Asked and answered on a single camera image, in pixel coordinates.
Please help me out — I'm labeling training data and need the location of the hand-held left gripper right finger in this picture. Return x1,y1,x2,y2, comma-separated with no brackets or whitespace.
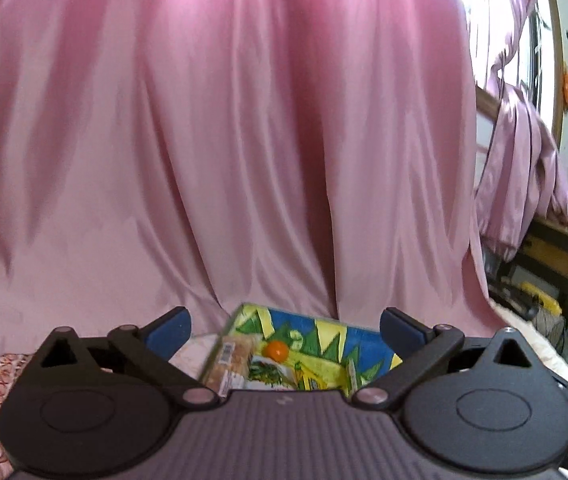
353,306,547,406

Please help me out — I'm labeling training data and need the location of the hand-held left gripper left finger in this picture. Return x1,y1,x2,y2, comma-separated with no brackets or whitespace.
26,306,221,407

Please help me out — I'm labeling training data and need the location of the grey box tray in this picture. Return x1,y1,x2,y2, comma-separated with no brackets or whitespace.
199,301,405,401

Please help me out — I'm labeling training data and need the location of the clear cracker packet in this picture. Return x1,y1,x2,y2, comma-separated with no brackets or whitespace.
204,334,259,397

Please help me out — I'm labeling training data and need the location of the vegetable picture snack packet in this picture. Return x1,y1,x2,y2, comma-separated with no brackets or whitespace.
246,357,297,391

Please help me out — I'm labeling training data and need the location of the yellow item under desk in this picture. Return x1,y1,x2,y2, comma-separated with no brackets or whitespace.
520,281,562,316

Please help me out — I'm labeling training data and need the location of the blue yellow cartoon print sheet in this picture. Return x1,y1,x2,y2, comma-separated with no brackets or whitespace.
224,305,403,398

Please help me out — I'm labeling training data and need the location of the small pink curtain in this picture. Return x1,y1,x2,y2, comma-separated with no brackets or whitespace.
464,0,568,263

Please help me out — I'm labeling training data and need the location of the large pink curtain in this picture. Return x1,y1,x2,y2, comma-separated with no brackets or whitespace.
0,0,507,361

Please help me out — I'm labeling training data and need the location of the window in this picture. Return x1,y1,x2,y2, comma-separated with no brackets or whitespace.
464,0,564,136

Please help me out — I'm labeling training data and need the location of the black frame desk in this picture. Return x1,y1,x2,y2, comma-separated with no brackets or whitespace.
501,212,568,326

